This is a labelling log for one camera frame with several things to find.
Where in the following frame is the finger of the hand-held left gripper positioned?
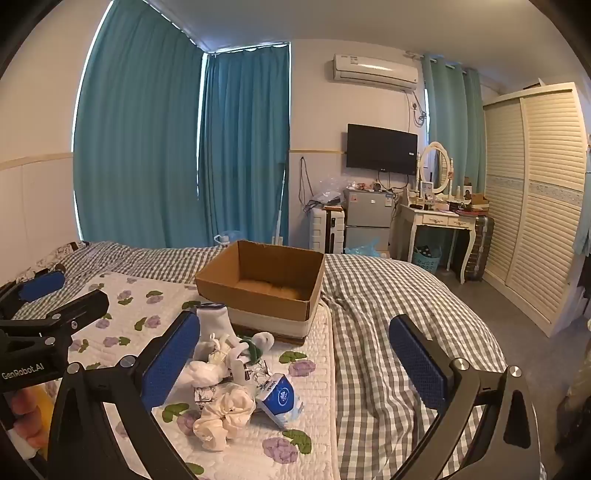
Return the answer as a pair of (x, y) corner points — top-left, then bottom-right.
(0, 289), (110, 343)
(0, 264), (66, 319)

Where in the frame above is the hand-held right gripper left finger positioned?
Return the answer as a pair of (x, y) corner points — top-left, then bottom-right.
(46, 310), (202, 480)

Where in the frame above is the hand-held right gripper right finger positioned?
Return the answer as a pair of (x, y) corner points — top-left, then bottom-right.
(389, 315), (544, 480)

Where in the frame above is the white cloth bundle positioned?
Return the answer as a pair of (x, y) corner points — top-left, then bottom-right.
(187, 357), (232, 389)

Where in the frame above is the cream scrunchie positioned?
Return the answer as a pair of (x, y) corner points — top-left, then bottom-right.
(192, 385), (257, 453)

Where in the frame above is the green and white sock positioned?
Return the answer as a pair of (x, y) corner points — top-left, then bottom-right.
(231, 331), (276, 366)

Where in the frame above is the blue tissue packet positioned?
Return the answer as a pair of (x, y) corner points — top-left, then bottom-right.
(255, 374), (305, 431)

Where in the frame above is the brown cardboard box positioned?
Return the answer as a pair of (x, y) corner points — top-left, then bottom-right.
(195, 240), (327, 345)

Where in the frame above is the person's left hand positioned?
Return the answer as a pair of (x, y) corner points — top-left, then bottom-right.
(9, 387), (48, 451)

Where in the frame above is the floral pillow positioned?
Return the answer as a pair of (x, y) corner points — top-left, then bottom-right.
(0, 242), (89, 283)

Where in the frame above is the teal plastic basket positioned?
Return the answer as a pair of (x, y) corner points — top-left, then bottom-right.
(412, 246), (442, 274)

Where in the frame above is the blue plastic bag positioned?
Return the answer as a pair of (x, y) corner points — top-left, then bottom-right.
(345, 239), (391, 257)

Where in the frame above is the dark suitcase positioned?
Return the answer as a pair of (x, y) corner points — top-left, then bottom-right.
(461, 214), (496, 283)

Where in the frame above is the white dressing table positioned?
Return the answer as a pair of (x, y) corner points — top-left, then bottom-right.
(397, 202), (479, 285)

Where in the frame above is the floral quilted mat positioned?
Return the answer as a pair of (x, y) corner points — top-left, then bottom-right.
(0, 270), (343, 480)

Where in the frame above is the grey mini fridge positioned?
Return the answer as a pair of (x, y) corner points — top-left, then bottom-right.
(344, 188), (397, 256)

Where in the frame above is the white suitcase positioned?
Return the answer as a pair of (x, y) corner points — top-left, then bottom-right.
(310, 207), (346, 254)

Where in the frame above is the wide teal curtain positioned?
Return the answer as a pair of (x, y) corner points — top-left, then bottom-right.
(73, 0), (206, 250)

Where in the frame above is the white mop pole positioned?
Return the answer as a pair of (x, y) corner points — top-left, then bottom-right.
(275, 161), (287, 246)

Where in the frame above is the clear plastic bag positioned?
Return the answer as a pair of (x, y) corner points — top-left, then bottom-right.
(308, 177), (346, 209)

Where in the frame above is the oval white mirror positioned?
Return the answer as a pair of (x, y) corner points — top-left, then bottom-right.
(417, 141), (454, 203)

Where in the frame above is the cream louvred wardrobe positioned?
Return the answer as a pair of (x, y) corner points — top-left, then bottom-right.
(482, 82), (590, 339)

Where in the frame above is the narrow teal curtain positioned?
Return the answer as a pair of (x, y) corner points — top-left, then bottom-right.
(198, 43), (291, 248)

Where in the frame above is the pale teal curtain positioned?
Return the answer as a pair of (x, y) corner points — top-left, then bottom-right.
(422, 52), (486, 205)

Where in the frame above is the white air conditioner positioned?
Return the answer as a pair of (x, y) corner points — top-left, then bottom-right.
(333, 52), (420, 90)

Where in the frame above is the black wall television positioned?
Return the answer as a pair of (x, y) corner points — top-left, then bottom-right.
(346, 123), (419, 175)

